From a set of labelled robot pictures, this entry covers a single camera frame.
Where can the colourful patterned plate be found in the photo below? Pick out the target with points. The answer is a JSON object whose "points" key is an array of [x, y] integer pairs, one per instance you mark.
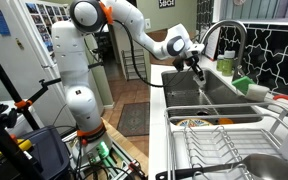
{"points": [[194, 123]]}

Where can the white refrigerator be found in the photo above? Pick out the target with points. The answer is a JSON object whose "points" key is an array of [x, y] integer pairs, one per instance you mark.
{"points": [[17, 66]]}

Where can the kitchen window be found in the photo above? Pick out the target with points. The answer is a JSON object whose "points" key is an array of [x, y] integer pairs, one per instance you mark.
{"points": [[260, 8]]}

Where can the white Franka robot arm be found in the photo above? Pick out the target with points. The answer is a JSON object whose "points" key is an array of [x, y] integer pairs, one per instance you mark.
{"points": [[74, 66]]}

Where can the blue paper sheet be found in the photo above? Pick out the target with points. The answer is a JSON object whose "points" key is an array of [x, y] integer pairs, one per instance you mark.
{"points": [[0, 21]]}

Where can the short green soap bottle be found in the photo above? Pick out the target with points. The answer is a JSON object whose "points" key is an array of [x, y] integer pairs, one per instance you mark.
{"points": [[220, 63]]}

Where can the black tripod orange clamp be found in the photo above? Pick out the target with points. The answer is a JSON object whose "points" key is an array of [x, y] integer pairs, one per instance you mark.
{"points": [[4, 79]]}

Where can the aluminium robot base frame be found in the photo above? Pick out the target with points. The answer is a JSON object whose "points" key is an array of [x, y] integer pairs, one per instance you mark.
{"points": [[117, 163]]}

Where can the patterned floor rug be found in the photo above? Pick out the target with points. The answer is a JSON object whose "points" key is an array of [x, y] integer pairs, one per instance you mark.
{"points": [[134, 118]]}

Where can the wooden platform board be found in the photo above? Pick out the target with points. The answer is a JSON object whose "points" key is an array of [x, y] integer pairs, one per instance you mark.
{"points": [[127, 146]]}

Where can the white paper card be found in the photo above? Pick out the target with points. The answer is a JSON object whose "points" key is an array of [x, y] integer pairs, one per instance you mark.
{"points": [[213, 45]]}

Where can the tall green soap bottle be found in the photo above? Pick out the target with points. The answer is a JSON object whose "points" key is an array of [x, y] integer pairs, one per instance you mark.
{"points": [[228, 65]]}

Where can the dark blue storage bin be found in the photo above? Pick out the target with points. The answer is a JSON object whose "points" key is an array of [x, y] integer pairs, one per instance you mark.
{"points": [[47, 150]]}

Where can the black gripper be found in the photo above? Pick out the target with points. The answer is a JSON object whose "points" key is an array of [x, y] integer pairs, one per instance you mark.
{"points": [[190, 61]]}

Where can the black and white wall picture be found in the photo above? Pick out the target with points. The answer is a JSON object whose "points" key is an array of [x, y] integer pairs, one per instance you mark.
{"points": [[166, 3]]}

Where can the stainless steel sink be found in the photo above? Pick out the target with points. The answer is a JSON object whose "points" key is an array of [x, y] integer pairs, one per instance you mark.
{"points": [[184, 100]]}

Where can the steel gooseneck faucet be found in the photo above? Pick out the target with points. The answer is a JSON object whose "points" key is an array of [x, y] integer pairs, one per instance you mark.
{"points": [[240, 50]]}

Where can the green sponge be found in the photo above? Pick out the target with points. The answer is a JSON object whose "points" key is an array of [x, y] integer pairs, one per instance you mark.
{"points": [[242, 85]]}

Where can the brown cardboard box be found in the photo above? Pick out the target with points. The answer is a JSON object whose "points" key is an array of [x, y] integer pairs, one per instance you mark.
{"points": [[157, 35]]}

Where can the photo collage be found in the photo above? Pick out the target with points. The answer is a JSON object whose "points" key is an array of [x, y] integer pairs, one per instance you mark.
{"points": [[44, 20]]}

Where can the white wall outlet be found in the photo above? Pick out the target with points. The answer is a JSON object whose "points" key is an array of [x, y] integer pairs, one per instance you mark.
{"points": [[147, 23]]}

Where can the orange cup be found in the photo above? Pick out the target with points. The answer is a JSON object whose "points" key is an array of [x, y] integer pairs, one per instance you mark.
{"points": [[225, 121]]}

